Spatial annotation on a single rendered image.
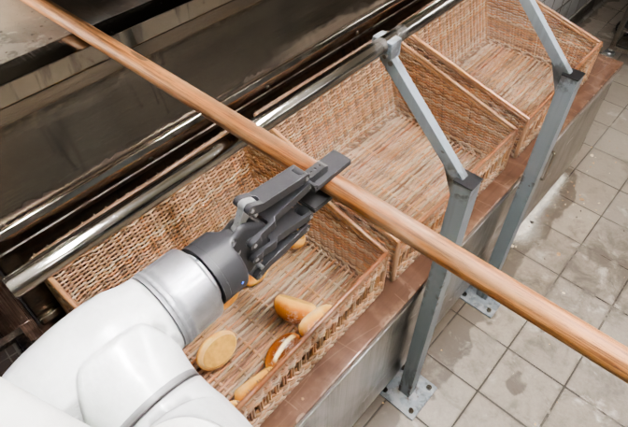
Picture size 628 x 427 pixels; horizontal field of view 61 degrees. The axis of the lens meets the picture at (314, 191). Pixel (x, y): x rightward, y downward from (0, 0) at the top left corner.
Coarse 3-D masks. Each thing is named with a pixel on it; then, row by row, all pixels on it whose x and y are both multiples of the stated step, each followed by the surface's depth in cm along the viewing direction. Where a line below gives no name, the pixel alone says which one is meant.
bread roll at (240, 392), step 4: (268, 368) 109; (260, 372) 108; (264, 372) 108; (256, 376) 107; (260, 376) 107; (248, 380) 107; (252, 380) 106; (244, 384) 106; (248, 384) 106; (252, 384) 106; (240, 388) 106; (244, 388) 106; (248, 388) 106; (236, 392) 106; (240, 392) 106; (244, 392) 106; (248, 392) 105; (272, 392) 107; (236, 396) 106; (240, 396) 106; (244, 396) 105; (240, 400) 106; (264, 400) 107
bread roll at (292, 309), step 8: (280, 296) 121; (288, 296) 122; (280, 304) 120; (288, 304) 119; (296, 304) 119; (304, 304) 119; (312, 304) 121; (280, 312) 120; (288, 312) 119; (296, 312) 118; (304, 312) 118; (288, 320) 120; (296, 320) 119
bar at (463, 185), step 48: (528, 0) 125; (384, 48) 96; (288, 96) 85; (240, 144) 78; (432, 144) 103; (144, 192) 70; (528, 192) 154; (96, 240) 66; (432, 288) 128; (432, 384) 172
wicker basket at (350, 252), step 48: (192, 192) 126; (240, 192) 138; (192, 240) 130; (336, 240) 129; (96, 288) 115; (288, 288) 129; (336, 288) 129; (240, 336) 121; (336, 336) 119; (240, 384) 113; (288, 384) 109
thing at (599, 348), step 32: (32, 0) 100; (96, 32) 91; (128, 64) 86; (192, 96) 79; (224, 128) 76; (256, 128) 74; (288, 160) 70; (352, 192) 65; (384, 224) 63; (416, 224) 62; (448, 256) 59; (480, 288) 58; (512, 288) 56; (544, 320) 54; (576, 320) 53; (608, 352) 51
